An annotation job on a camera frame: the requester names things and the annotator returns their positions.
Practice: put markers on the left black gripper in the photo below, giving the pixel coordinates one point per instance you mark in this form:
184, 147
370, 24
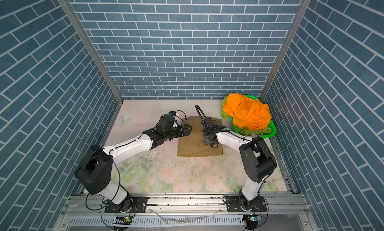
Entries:
186, 131

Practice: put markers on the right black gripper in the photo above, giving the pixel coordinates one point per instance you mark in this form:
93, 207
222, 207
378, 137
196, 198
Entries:
205, 135

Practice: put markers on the tan drawstring shorts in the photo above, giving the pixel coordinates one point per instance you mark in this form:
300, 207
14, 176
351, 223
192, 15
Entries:
194, 144

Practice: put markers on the orange shorts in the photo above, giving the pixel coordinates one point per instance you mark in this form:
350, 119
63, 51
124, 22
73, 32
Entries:
246, 112

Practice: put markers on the green perforated plastic basket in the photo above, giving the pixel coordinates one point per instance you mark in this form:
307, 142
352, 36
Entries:
248, 115

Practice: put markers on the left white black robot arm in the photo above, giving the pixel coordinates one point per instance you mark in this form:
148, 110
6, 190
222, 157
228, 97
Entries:
94, 170

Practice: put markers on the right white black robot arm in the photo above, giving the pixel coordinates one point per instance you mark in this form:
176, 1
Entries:
258, 161

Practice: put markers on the light green garment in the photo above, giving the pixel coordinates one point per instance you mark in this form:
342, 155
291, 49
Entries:
244, 130

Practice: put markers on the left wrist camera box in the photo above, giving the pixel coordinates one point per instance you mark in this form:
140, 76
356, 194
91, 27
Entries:
174, 113

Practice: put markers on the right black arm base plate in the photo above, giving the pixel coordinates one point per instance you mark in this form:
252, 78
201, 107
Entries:
235, 204

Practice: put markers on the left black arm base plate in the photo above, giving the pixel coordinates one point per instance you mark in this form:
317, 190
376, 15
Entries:
129, 205

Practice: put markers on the aluminium front rail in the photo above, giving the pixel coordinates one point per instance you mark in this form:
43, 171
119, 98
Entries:
188, 204

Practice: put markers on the right aluminium corner post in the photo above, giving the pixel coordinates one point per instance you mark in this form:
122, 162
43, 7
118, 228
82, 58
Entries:
304, 4

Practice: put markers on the aluminium corner post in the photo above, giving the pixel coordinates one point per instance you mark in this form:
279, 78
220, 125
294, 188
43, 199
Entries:
304, 4
80, 30

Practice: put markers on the left aluminium corner post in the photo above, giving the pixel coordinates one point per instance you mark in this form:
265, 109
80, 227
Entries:
80, 30

